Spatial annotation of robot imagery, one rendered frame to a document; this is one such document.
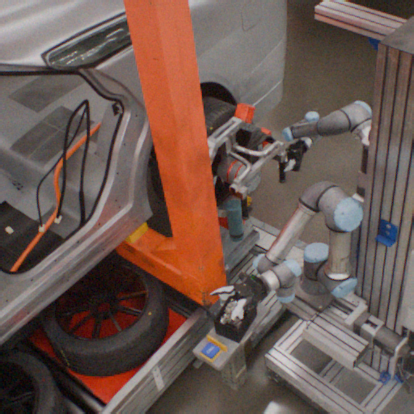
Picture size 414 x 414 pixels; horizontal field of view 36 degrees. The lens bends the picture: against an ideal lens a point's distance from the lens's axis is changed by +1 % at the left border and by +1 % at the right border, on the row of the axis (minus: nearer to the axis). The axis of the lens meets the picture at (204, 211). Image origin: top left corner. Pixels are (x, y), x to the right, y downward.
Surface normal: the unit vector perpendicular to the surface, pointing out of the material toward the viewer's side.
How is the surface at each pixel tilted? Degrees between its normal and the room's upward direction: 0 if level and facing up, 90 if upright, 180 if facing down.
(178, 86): 90
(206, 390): 0
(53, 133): 6
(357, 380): 0
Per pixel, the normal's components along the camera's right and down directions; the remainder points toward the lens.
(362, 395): -0.11, -0.70
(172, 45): 0.76, 0.39
